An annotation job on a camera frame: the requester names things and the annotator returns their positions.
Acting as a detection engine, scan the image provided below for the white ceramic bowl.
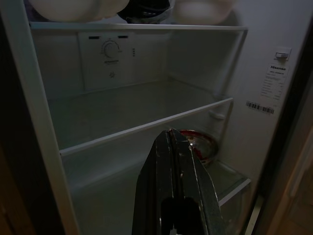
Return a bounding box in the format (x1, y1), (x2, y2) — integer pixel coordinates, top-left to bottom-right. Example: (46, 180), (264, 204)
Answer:
(173, 0), (233, 25)

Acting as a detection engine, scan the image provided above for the white fridge door switch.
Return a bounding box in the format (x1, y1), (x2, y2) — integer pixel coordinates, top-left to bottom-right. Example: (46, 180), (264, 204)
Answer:
(273, 47), (292, 61)

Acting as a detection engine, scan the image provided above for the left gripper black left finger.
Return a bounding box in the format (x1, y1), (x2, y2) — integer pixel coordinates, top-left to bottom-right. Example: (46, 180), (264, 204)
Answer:
(133, 129), (176, 235)

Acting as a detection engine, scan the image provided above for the white brand label sticker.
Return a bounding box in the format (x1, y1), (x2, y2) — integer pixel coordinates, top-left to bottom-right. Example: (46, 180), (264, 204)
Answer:
(260, 62), (287, 101)

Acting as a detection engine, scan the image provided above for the white-edged glass fridge shelf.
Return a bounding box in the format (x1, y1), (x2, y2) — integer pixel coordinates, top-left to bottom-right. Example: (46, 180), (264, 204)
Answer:
(46, 78), (234, 157)
(62, 132), (252, 235)
(28, 21), (248, 32)

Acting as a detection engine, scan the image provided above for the grey refrigerator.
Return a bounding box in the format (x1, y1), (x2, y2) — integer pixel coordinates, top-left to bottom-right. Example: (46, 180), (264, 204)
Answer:
(0, 0), (313, 235)

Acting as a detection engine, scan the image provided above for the pale purple white container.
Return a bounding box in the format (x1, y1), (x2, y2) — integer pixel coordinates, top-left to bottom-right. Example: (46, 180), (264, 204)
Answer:
(25, 0), (129, 22)

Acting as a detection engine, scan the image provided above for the barcode sticker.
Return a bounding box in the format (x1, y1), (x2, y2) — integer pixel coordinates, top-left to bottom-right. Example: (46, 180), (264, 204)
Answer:
(245, 100), (275, 115)

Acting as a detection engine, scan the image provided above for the clear glass bowl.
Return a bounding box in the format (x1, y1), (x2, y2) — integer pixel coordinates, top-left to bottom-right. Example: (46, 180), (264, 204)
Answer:
(178, 129), (219, 167)

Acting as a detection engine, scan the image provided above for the red food in glass bowl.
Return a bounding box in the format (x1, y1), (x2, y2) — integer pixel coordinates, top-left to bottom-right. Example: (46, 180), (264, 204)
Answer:
(179, 130), (216, 165)

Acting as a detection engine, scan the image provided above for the white thermostat dial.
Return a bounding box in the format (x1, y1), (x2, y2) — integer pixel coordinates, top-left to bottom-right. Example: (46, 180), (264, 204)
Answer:
(100, 40), (122, 60)

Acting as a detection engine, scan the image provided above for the red white bowl black base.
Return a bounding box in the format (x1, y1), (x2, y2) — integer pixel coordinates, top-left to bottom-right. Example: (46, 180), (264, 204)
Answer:
(116, 0), (176, 24)

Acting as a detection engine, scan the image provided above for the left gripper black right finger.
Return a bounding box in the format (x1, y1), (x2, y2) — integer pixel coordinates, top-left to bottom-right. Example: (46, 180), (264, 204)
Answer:
(170, 128), (226, 235)

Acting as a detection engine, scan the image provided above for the white fridge control panel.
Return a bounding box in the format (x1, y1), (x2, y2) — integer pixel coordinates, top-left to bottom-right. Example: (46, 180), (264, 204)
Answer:
(77, 31), (170, 93)

